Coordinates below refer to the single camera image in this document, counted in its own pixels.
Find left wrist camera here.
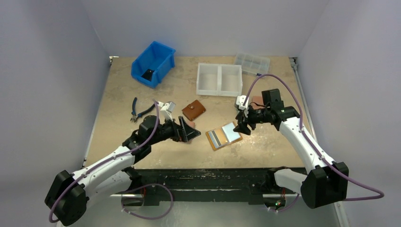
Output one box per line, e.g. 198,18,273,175
157,101,176,121

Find blue plastic bin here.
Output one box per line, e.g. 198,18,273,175
131,41,175,88

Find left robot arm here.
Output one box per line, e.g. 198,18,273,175
44,115,201,226

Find brown leather card holder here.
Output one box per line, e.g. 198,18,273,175
182,100,206,121

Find salmon card holder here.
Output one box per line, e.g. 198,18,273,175
251,96,264,110

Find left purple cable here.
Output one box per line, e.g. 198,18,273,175
48,99,174,224

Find pink card holder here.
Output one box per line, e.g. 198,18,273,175
187,121,195,144

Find black card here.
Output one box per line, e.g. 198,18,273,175
141,69,154,81

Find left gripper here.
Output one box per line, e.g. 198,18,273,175
148,115,200,145

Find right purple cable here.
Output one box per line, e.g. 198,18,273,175
243,74,385,214

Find clear plastic organizer box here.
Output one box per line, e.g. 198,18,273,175
234,52,270,75

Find orange card holder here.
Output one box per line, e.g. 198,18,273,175
206,122,243,151

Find white two-compartment tray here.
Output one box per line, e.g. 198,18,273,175
196,63,243,97

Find blue handled pliers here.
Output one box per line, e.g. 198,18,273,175
130,97,157,123

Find purple cable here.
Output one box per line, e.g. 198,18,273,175
243,74,385,214
48,99,174,224

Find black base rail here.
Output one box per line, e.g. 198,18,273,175
110,166,296,208

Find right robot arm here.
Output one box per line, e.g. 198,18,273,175
234,89,349,209

